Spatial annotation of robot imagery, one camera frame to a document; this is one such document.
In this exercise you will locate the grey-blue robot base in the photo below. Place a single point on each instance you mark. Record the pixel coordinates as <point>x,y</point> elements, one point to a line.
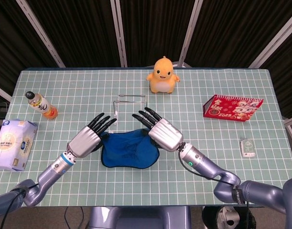
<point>136,218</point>

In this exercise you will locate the black waste bin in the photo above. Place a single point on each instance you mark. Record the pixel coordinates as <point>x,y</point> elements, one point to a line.
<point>212,218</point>

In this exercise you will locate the green checkered tablecloth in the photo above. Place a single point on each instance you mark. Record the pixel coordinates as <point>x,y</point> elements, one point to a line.
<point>136,186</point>

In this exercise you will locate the black pleated curtain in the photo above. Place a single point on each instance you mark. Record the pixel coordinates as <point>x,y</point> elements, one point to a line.
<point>88,28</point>

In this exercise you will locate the yellow plush dinosaur toy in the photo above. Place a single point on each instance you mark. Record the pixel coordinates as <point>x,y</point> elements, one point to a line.
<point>162,81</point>

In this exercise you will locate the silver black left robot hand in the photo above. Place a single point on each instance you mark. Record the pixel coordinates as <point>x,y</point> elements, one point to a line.
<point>85,142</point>

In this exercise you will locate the orange drink bottle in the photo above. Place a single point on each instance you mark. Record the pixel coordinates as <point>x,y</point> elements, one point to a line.
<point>42,106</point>

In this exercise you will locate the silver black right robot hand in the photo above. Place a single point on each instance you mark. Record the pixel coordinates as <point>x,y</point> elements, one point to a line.
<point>165,133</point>

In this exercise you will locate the tissue paper pack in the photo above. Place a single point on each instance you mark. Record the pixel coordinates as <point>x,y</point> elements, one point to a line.
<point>14,145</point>

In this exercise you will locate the blue microfibre towel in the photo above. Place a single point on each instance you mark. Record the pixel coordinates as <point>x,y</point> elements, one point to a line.
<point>129,152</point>

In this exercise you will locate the red desk calendar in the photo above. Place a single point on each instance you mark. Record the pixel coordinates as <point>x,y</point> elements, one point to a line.
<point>232,107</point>

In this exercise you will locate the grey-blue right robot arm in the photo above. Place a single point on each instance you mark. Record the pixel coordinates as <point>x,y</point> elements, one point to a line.
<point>208,167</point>

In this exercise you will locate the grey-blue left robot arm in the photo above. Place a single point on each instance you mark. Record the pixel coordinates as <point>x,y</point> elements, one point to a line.
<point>48,174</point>

